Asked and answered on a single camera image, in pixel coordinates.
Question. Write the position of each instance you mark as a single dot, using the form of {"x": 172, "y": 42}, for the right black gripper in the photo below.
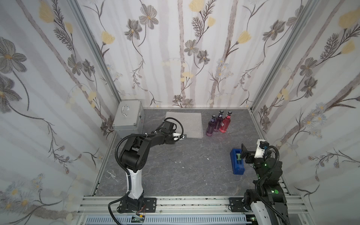
{"x": 249, "y": 154}

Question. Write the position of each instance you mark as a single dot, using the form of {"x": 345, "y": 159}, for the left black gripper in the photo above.
{"x": 174, "y": 137}

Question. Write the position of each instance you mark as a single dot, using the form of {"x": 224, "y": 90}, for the blue tape dispenser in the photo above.
{"x": 237, "y": 162}

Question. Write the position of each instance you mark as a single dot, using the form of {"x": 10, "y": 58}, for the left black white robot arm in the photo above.
{"x": 131, "y": 154}

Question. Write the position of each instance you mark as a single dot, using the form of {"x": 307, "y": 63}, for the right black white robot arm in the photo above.
{"x": 267, "y": 199}

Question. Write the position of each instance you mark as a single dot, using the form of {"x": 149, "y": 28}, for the bubble wrap sheet stack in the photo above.
{"x": 191, "y": 121}

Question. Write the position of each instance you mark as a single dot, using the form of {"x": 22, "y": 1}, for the pink red bottle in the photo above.
{"x": 226, "y": 122}

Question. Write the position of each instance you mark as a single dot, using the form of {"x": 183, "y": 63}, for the dark purple bottle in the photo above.
{"x": 218, "y": 121}

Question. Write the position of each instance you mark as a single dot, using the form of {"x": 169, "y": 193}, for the grey metal case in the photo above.
{"x": 129, "y": 118}

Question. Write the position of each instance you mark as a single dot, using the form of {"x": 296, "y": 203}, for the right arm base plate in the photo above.
{"x": 236, "y": 204}

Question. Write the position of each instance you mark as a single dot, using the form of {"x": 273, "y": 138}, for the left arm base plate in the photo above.
{"x": 129, "y": 205}

